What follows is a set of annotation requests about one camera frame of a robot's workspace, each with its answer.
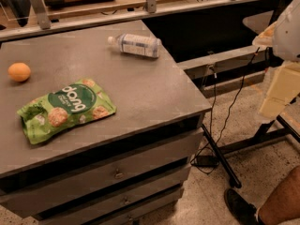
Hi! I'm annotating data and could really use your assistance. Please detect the grey side table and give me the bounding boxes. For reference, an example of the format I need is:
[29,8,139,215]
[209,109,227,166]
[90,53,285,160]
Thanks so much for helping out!
[176,10,276,99]

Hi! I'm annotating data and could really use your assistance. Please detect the black shoe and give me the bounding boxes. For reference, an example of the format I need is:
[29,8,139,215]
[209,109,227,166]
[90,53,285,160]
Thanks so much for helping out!
[224,188,258,225]

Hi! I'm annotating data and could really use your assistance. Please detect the black power adapter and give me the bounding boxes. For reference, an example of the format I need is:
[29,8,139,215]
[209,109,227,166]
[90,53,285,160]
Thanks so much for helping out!
[195,156,218,168]

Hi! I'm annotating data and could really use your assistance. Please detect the metal railing frame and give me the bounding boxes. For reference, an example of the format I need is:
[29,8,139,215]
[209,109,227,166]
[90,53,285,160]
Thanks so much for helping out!
[0,0,261,42]

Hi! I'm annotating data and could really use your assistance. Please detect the green dang snack bag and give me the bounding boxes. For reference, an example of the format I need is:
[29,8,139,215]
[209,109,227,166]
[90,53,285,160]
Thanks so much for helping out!
[17,78,116,144]

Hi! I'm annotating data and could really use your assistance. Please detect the clear plastic water bottle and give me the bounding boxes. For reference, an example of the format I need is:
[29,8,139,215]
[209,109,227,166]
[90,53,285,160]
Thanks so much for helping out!
[108,34,161,59]

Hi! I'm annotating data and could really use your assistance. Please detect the grey drawer cabinet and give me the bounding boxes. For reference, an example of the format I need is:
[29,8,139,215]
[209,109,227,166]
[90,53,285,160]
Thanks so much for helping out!
[0,21,210,225]

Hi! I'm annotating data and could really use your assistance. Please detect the black table leg frame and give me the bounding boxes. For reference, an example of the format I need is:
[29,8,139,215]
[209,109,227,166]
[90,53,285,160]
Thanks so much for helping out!
[195,115,300,188]

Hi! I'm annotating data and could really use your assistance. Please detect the orange fruit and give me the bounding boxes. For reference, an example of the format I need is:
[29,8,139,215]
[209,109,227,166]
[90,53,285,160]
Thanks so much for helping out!
[7,63,31,83]

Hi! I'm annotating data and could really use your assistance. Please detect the person's bare leg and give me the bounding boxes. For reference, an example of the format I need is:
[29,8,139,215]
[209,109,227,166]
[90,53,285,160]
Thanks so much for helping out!
[259,166,300,225]

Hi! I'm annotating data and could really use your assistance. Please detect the black power cable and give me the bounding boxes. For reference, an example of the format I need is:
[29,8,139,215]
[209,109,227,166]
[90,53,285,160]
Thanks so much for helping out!
[190,46,261,175]

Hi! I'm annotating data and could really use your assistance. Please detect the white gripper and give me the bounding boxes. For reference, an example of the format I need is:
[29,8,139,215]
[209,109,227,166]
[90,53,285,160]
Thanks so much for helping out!
[258,0,300,120]

